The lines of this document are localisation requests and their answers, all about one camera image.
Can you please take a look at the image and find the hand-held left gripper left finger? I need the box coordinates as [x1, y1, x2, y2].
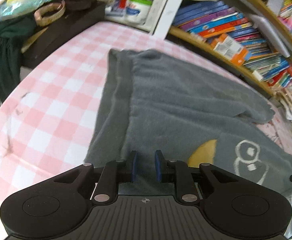
[53, 150, 138, 207]

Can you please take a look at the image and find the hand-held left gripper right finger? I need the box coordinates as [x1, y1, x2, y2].
[155, 150, 237, 203]

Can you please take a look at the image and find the grey fleece towel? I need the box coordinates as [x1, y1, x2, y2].
[82, 48, 292, 195]

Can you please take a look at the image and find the pink checkered desk mat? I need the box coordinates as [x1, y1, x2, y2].
[0, 21, 292, 240]

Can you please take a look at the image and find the orange and white box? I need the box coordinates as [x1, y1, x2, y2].
[211, 33, 250, 67]

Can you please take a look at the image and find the black digital piano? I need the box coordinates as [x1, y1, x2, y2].
[0, 1, 105, 110]

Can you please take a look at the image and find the white bottle with green cap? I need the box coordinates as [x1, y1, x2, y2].
[126, 0, 153, 23]

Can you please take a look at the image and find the row of colourful books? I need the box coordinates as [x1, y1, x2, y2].
[172, 1, 292, 88]

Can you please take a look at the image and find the white pen holder with pens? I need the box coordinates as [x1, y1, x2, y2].
[91, 0, 171, 28]

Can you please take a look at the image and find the wooden and white bookshelf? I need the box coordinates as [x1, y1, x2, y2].
[151, 0, 292, 100]

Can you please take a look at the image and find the dark green cloth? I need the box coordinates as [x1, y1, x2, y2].
[0, 17, 36, 101]

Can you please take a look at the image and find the jumble of assorted books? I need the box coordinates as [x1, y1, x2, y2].
[247, 0, 292, 39]

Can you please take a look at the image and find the pale printed card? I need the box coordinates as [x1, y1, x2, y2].
[266, 0, 291, 15]

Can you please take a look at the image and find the pink strap ring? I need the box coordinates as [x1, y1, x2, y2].
[34, 0, 66, 27]

